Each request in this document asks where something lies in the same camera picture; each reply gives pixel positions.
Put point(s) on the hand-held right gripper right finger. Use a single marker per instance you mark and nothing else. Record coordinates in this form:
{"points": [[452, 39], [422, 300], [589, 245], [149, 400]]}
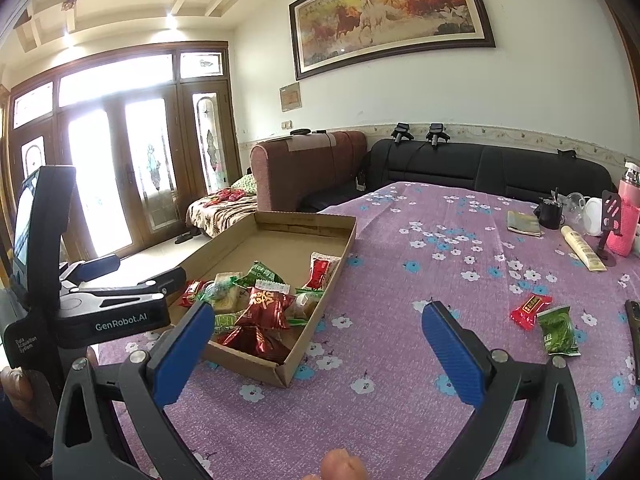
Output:
{"points": [[452, 355]]}

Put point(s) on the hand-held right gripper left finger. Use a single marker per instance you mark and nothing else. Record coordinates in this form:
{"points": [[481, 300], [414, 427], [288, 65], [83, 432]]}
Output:
{"points": [[180, 360]]}

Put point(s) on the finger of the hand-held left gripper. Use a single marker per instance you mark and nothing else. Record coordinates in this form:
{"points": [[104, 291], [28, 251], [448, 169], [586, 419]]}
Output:
{"points": [[95, 267], [155, 282]]}

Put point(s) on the red black-label snack packet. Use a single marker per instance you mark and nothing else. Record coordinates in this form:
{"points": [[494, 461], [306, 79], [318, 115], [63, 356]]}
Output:
{"points": [[192, 294], [530, 311]]}

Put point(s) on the pale green white snack packet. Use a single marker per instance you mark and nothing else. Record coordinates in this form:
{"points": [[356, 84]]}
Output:
{"points": [[227, 321]]}

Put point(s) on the yellow cake snack packet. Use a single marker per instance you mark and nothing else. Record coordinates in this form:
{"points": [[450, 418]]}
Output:
{"points": [[227, 287]]}

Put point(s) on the large green snack packet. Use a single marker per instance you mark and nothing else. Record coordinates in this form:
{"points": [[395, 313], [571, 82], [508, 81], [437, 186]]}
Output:
{"points": [[557, 332]]}

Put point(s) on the cardboard box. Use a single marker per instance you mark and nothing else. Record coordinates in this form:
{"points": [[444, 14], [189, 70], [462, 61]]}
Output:
{"points": [[280, 240]]}

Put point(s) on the cream snack packet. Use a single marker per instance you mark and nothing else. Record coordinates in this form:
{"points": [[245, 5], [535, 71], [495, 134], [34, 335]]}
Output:
{"points": [[305, 305]]}

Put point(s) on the white red snack packet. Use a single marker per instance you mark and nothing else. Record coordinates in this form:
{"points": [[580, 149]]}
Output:
{"points": [[320, 270]]}

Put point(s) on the person's left hand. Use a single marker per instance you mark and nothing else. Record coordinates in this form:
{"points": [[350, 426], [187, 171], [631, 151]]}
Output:
{"points": [[25, 400]]}

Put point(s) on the person's right hand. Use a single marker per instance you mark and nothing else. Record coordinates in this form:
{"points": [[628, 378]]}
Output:
{"points": [[342, 465]]}

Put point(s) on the dark slippers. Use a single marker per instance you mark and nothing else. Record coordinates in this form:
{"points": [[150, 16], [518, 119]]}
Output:
{"points": [[186, 237]]}

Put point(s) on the floral bed blanket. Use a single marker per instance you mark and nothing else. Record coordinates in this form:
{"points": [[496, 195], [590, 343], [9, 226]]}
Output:
{"points": [[215, 217]]}

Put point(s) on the purple floral tablecloth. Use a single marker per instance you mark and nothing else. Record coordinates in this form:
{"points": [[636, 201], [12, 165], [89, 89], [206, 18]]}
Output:
{"points": [[400, 260]]}

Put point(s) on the red items on bed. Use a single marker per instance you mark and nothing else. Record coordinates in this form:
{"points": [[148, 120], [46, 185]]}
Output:
{"points": [[225, 195]]}

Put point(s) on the wooden glass door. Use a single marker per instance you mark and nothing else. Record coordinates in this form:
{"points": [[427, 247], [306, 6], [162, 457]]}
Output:
{"points": [[180, 160]]}

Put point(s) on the green patterned pillow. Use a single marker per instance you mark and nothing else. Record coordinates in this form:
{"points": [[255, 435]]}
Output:
{"points": [[245, 183]]}

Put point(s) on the olive booklet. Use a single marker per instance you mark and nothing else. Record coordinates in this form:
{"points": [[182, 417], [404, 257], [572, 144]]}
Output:
{"points": [[524, 222]]}

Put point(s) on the cream tube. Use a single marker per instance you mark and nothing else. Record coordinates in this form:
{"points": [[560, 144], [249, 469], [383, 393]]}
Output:
{"points": [[582, 255]]}

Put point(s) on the black cup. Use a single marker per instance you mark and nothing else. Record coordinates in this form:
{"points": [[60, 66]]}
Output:
{"points": [[549, 214]]}

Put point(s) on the brown fabric sofa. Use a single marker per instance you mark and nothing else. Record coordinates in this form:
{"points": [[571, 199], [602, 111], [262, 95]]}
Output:
{"points": [[300, 175]]}

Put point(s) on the dark smartphone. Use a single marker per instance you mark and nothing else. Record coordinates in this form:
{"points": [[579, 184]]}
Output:
{"points": [[634, 340]]}

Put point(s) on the black leather sofa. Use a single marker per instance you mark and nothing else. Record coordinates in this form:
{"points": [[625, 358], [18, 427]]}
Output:
{"points": [[475, 170]]}

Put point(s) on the clear glass cup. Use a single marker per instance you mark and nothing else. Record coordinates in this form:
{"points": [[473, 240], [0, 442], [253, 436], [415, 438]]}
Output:
{"points": [[574, 207]]}

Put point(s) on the white cup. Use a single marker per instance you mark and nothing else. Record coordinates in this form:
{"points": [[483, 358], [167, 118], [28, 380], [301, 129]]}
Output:
{"points": [[594, 216]]}

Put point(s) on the black phone stand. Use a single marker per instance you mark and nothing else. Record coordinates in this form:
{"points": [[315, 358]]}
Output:
{"points": [[612, 220]]}

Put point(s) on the black device on sofa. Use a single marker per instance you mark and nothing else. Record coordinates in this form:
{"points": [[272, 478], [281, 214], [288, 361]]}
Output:
{"points": [[300, 131]]}

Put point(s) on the pink sleeved bottle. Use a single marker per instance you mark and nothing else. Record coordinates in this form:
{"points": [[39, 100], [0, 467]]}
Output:
{"points": [[629, 220]]}

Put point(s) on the black clamp device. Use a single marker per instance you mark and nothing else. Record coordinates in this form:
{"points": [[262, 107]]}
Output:
{"points": [[402, 132], [436, 132]]}

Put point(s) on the small framed certificate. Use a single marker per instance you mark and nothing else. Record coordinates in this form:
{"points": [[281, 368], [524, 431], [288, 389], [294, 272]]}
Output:
{"points": [[290, 97]]}

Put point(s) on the small black object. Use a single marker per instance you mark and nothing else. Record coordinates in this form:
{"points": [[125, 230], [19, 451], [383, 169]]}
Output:
{"points": [[567, 151]]}

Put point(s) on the ceiling spotlight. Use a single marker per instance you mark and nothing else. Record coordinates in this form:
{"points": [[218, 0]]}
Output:
{"points": [[68, 5]]}

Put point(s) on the framed horse painting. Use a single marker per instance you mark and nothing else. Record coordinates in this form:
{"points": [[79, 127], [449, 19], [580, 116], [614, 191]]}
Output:
{"points": [[392, 15]]}

